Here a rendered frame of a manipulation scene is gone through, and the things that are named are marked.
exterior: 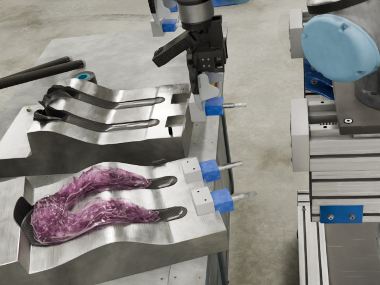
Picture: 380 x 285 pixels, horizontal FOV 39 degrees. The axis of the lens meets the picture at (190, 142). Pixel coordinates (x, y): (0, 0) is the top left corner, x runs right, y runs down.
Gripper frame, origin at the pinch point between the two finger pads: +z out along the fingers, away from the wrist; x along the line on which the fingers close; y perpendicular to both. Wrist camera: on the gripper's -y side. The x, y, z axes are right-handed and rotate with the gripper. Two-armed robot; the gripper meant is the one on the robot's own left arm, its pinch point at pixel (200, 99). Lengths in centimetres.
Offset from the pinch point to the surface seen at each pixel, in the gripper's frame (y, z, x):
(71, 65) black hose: -53, 11, 46
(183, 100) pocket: -7.9, 8.2, 13.9
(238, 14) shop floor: -26, 95, 289
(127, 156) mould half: -18.5, 10.9, -7.3
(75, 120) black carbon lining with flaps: -32.4, 3.9, -0.8
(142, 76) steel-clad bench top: -28, 15, 42
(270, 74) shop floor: 3, 95, 188
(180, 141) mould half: -4.9, 7.4, -6.3
